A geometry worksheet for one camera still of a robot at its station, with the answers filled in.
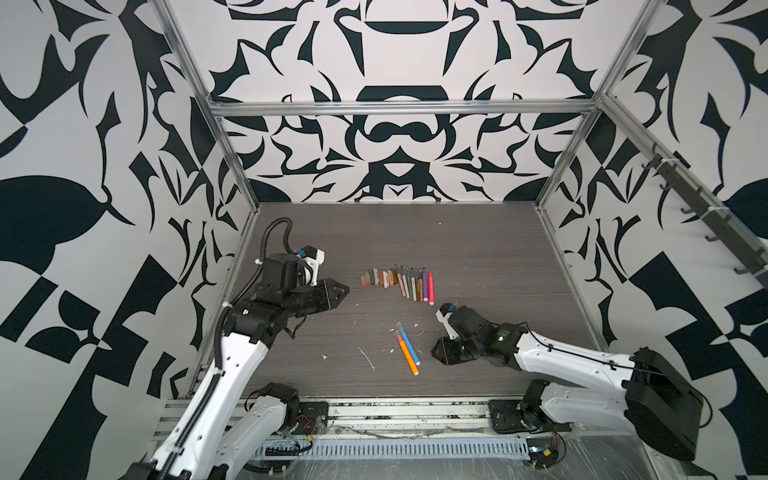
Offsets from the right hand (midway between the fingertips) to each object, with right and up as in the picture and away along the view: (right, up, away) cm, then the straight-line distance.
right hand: (435, 352), depth 81 cm
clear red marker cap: (-20, +17, +17) cm, 31 cm away
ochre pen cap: (-15, +17, +18) cm, 29 cm away
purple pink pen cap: (-16, +18, +18) cm, 30 cm away
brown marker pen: (-3, +15, +16) cm, 23 cm away
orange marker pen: (-7, -1, +3) cm, 8 cm away
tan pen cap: (-11, +18, +18) cm, 27 cm away
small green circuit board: (+24, -20, -10) cm, 32 cm away
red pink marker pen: (+1, +14, +15) cm, 21 cm away
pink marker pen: (-7, +15, +15) cm, 22 cm away
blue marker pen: (-7, +1, +4) cm, 8 cm away
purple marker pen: (-1, +16, +16) cm, 22 cm away
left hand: (-23, +19, -10) cm, 31 cm away
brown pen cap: (-10, +18, +18) cm, 27 cm away
